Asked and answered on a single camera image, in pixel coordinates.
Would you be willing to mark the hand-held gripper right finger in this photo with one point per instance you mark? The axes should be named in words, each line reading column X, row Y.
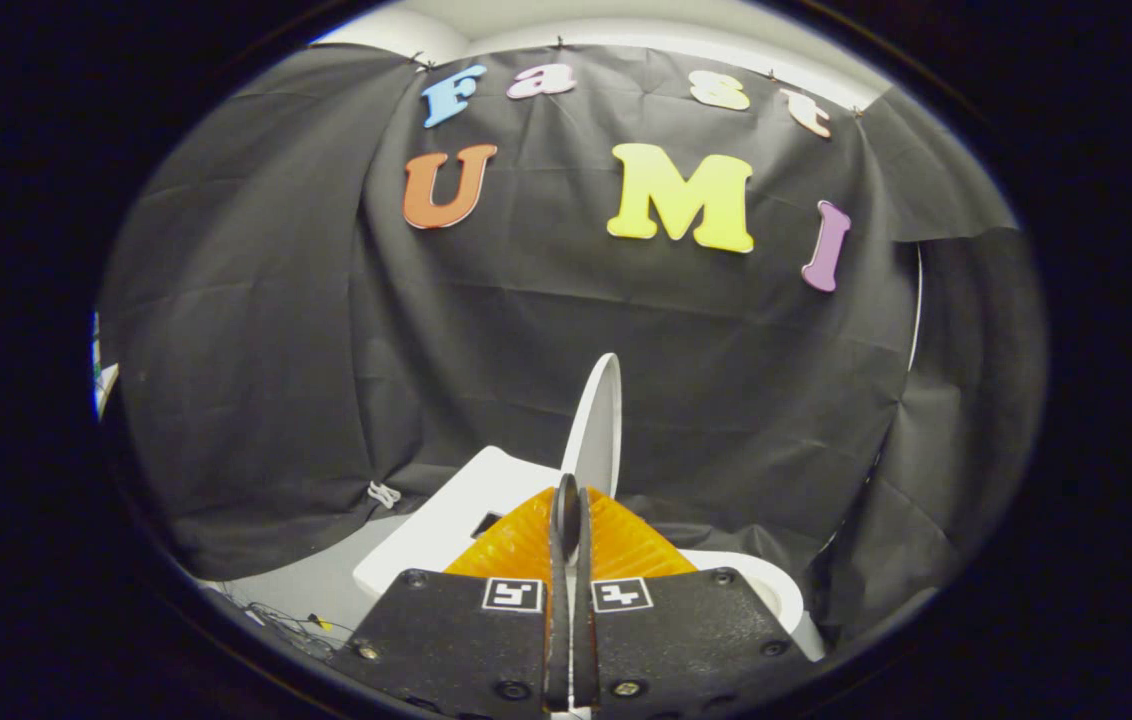
column 586, row 600

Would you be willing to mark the black backdrop cloth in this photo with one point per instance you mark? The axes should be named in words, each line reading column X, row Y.
column 526, row 330

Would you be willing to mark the yellow tape strip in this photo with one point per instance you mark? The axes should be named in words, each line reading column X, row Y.
column 320, row 622

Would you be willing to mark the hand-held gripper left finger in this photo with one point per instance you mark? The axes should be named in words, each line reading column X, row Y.
column 558, row 600

